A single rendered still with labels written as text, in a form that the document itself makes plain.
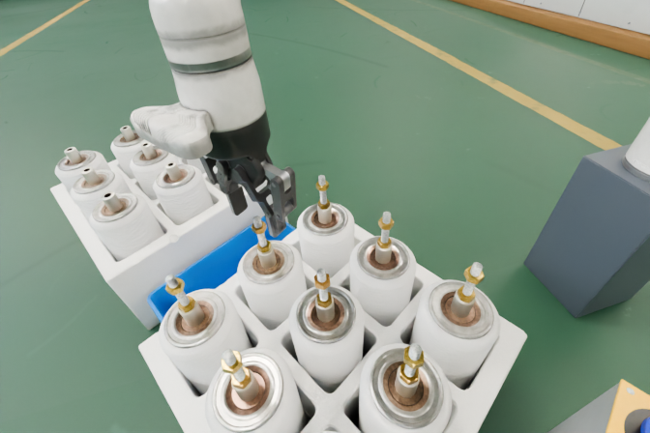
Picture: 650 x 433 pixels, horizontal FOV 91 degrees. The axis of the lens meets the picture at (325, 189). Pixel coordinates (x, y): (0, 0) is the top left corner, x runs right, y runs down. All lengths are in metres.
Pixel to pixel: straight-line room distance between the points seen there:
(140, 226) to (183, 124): 0.42
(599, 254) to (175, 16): 0.71
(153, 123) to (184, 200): 0.40
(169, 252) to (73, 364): 0.29
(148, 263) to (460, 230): 0.71
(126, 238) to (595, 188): 0.81
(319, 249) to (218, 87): 0.32
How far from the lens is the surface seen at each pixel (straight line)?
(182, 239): 0.69
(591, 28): 2.52
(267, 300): 0.48
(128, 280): 0.70
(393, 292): 0.47
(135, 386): 0.77
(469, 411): 0.49
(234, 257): 0.75
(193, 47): 0.28
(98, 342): 0.86
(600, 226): 0.72
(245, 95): 0.30
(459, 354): 0.45
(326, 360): 0.44
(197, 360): 0.46
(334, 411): 0.47
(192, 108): 0.31
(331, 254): 0.53
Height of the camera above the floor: 0.63
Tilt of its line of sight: 40 degrees down
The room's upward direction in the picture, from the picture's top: 4 degrees counter-clockwise
